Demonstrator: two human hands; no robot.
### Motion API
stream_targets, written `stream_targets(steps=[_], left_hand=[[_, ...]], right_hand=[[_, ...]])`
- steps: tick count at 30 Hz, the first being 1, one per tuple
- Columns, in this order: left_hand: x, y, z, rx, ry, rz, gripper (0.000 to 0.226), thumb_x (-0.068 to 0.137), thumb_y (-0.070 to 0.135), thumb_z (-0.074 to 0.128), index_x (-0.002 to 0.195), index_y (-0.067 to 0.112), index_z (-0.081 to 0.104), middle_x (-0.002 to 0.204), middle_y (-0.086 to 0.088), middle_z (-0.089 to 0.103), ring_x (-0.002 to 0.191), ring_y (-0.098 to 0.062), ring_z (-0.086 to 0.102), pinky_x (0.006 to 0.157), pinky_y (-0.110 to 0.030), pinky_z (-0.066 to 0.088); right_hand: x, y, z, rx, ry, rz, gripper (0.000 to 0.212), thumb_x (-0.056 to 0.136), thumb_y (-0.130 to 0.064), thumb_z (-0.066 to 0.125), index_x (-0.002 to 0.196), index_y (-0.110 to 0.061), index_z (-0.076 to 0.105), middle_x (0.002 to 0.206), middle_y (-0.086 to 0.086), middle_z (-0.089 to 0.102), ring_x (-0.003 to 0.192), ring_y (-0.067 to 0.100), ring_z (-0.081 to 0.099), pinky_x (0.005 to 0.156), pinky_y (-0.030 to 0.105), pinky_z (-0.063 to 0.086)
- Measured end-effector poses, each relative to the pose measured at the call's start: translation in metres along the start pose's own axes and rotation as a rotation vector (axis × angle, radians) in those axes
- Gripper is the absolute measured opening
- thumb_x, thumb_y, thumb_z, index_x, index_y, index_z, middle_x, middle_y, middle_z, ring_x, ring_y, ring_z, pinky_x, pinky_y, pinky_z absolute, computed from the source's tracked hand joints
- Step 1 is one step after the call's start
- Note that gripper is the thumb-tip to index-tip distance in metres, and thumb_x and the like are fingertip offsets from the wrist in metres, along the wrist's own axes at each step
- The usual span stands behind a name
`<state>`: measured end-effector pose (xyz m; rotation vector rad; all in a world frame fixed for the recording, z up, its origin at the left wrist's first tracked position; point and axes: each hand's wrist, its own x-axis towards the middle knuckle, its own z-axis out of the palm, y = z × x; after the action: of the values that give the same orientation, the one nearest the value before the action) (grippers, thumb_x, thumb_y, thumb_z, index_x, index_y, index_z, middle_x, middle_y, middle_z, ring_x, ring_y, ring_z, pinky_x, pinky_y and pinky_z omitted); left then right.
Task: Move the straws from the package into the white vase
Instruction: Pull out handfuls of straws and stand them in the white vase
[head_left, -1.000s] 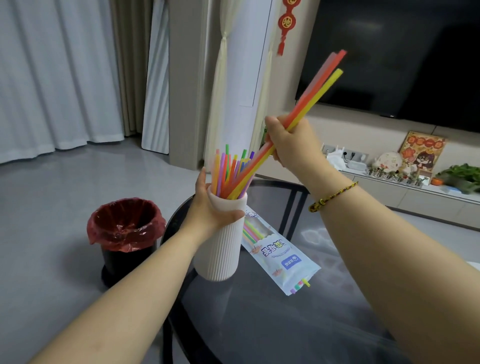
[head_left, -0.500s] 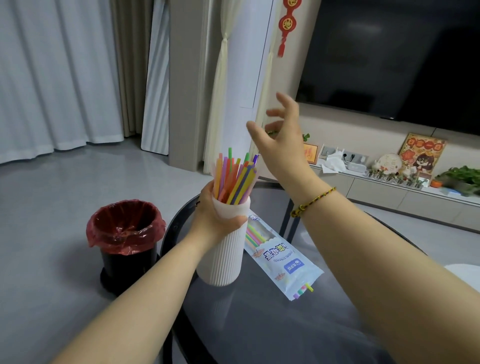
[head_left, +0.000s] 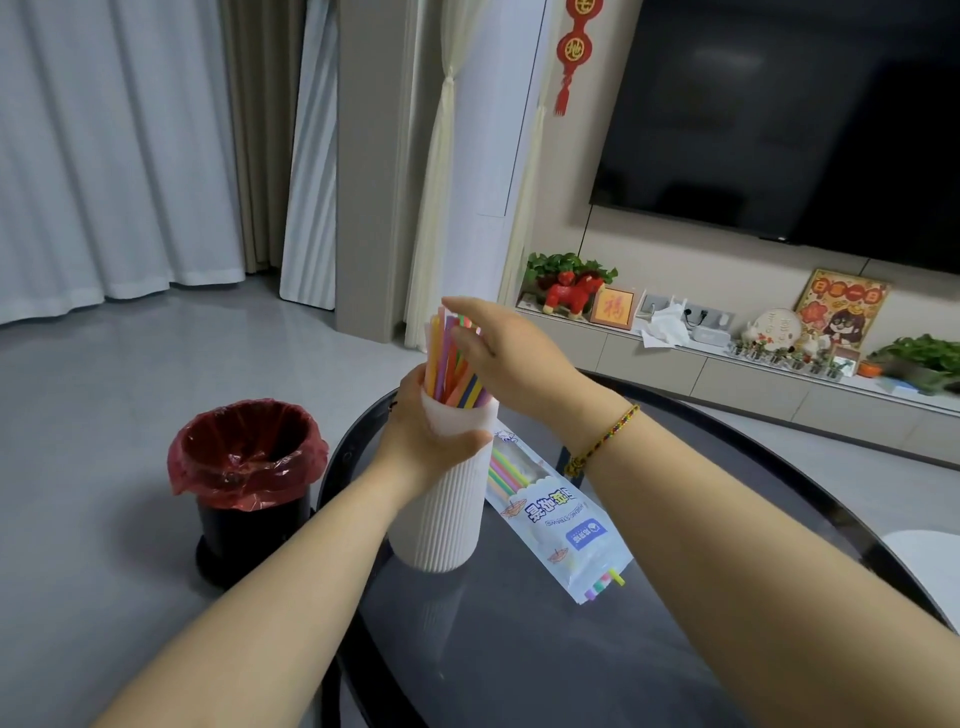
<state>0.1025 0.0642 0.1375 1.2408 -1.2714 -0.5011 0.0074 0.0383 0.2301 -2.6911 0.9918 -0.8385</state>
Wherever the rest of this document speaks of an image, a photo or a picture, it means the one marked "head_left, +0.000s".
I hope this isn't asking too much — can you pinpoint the beige television cabinet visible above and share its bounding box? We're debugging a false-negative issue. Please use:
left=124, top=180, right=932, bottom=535
left=516, top=302, right=960, bottom=471

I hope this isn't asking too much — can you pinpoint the white ribbed cup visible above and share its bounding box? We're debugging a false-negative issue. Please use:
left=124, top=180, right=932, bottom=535
left=386, top=390, right=501, bottom=576

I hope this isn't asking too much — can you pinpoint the person's left forearm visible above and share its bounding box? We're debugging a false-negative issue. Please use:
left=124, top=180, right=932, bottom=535
left=93, top=459, right=418, bottom=728

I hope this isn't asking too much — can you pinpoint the black trash bin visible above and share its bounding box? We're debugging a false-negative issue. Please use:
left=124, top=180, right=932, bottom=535
left=195, top=431, right=314, bottom=591

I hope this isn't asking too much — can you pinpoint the round decorated plate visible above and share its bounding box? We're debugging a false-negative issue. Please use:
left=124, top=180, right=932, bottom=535
left=752, top=307, right=805, bottom=355

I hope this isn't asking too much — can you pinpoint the person's left hand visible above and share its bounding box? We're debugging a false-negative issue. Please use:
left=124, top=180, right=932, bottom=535
left=370, top=363, right=494, bottom=502

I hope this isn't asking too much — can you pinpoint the green leafy plant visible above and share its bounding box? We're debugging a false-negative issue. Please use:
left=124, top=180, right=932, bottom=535
left=522, top=250, right=621, bottom=303

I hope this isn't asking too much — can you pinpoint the beige curtain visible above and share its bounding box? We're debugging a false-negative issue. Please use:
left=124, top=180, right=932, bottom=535
left=219, top=0, right=309, bottom=276

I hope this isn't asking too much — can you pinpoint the small red gold framed picture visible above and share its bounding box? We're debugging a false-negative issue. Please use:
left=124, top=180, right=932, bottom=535
left=589, top=286, right=637, bottom=332

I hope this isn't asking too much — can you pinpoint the white sheer curtain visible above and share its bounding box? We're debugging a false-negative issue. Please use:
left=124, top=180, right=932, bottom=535
left=0, top=0, right=246, bottom=328

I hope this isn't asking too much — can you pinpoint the red hanging ornament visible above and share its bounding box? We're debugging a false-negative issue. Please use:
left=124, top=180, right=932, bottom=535
left=553, top=0, right=606, bottom=118

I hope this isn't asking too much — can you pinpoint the cartoon framed picture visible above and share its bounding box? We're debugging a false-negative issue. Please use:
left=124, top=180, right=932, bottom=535
left=792, top=268, right=892, bottom=355

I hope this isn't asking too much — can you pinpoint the red bin bag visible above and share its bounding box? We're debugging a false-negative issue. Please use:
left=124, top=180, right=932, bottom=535
left=166, top=399, right=330, bottom=514

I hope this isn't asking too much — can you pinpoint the bunch of colourful straws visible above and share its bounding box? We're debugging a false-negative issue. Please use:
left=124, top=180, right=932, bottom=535
left=423, top=303, right=492, bottom=411

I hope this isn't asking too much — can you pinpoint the black television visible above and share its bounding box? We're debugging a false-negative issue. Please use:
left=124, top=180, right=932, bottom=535
left=588, top=0, right=960, bottom=276

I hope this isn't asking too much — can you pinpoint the white crumpled paper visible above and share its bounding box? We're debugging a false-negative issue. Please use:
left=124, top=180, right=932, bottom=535
left=636, top=306, right=696, bottom=351

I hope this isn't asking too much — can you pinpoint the person's right forearm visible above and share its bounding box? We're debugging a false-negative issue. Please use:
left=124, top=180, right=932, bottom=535
left=567, top=406, right=960, bottom=728

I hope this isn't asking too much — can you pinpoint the row of small figurines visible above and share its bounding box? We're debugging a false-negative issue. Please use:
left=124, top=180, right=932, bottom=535
left=729, top=336, right=861, bottom=381

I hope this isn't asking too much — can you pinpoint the white standing air conditioner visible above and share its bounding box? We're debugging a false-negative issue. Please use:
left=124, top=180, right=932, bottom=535
left=465, top=0, right=562, bottom=305

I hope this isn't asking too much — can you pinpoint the cream tied curtain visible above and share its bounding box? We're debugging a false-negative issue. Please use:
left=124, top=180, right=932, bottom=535
left=403, top=0, right=485, bottom=351

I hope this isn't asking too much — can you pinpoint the red horse toy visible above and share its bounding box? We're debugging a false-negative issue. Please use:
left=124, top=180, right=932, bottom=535
left=540, top=271, right=606, bottom=319

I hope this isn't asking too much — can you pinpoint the person's right hand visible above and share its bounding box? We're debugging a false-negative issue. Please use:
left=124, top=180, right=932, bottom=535
left=441, top=296, right=640, bottom=453

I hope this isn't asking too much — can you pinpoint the white plastic straw packet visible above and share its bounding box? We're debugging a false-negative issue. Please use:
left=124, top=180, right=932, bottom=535
left=483, top=420, right=636, bottom=606

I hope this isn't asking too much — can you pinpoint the colourful woven bracelet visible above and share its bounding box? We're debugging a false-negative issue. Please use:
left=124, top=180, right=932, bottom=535
left=563, top=403, right=641, bottom=481

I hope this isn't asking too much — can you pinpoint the large green potted plant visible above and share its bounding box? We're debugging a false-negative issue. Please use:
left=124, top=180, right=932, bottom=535
left=866, top=333, right=960, bottom=396

